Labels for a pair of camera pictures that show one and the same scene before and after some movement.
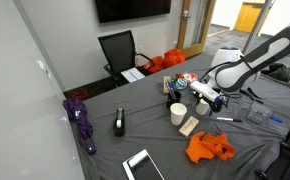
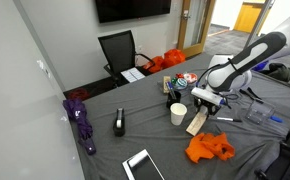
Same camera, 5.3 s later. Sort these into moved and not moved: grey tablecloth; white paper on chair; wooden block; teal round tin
Moved: wooden block
Not moved: grey tablecloth; teal round tin; white paper on chair
